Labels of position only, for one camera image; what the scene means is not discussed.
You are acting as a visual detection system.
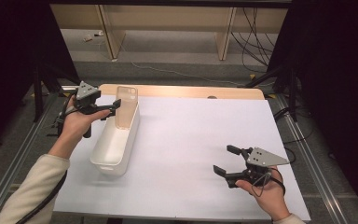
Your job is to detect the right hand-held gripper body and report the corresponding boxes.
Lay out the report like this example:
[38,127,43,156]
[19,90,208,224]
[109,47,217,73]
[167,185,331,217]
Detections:
[227,147,291,189]

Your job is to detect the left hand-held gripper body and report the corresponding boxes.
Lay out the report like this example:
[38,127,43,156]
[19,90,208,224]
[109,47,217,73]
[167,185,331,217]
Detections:
[74,80,105,139]

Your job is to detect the beige phone case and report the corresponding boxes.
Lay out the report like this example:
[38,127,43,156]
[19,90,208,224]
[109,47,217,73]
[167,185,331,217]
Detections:
[115,85,139,130]

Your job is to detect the white plastic storage box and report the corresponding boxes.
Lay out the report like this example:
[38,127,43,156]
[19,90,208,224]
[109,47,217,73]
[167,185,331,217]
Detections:
[89,99,141,177]

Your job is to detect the person's left hand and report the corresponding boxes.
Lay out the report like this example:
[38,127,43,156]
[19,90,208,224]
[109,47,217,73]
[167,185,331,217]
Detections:
[48,94,111,160]

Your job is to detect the person's right hand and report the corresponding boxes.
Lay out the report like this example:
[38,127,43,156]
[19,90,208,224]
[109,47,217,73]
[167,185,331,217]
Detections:
[235,166,293,222]

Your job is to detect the white table cover sheet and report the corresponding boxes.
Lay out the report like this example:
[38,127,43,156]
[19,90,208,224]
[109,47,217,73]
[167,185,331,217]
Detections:
[52,93,311,222]

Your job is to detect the black metal stand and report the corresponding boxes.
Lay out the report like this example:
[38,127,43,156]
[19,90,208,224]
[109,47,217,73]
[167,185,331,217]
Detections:
[32,63,91,122]
[245,64,299,122]

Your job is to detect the black curtain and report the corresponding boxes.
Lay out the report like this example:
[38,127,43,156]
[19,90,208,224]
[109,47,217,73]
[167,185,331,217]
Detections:
[0,0,78,153]
[267,0,358,216]

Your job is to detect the light wooden desk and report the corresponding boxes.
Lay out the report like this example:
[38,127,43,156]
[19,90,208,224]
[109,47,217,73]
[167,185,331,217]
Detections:
[49,3,290,62]

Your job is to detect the right hand-held gripper cable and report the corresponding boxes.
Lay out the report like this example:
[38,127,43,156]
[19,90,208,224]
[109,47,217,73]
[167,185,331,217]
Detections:
[250,167,287,199]

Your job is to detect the hand-held gripper cable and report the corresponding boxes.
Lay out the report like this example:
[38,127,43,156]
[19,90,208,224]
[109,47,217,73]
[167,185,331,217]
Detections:
[250,167,287,199]
[15,88,78,224]

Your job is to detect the black floor cable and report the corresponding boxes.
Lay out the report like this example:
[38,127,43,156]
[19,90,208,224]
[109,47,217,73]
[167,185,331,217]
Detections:
[273,106,315,164]

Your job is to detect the white floor cable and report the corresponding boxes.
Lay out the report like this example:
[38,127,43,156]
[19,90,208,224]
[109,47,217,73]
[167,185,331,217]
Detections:
[130,60,253,87]

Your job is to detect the hanging black cables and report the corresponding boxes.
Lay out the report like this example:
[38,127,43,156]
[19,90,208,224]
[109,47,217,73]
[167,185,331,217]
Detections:
[231,7,276,74]

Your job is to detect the left hand-held gripper cable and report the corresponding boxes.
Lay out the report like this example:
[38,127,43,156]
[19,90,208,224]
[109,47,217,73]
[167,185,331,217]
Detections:
[15,88,78,224]

